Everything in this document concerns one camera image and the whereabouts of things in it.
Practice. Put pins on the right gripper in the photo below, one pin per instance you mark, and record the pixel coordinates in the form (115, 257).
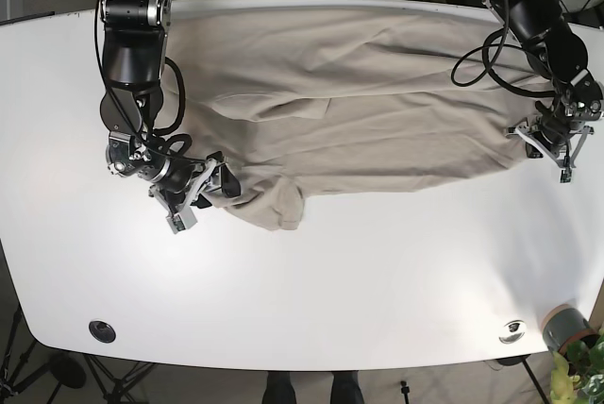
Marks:
(171, 177)

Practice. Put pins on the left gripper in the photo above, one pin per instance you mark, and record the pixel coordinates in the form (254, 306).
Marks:
(561, 116)

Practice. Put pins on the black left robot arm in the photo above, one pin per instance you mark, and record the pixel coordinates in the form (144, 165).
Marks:
(553, 50)

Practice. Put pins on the grey plant pot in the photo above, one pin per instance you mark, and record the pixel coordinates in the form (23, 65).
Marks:
(565, 325)

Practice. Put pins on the green potted plant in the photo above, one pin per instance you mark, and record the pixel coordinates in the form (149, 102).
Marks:
(577, 376)

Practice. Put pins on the beige khaki T-shirt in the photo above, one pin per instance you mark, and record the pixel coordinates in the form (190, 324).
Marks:
(318, 101)

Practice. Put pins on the black table grommet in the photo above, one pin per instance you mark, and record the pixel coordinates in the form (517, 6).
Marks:
(102, 331)

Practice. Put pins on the silver table grommet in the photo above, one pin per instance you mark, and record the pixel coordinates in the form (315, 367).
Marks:
(512, 332)

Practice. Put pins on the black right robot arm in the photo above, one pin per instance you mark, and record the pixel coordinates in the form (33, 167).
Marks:
(144, 106)

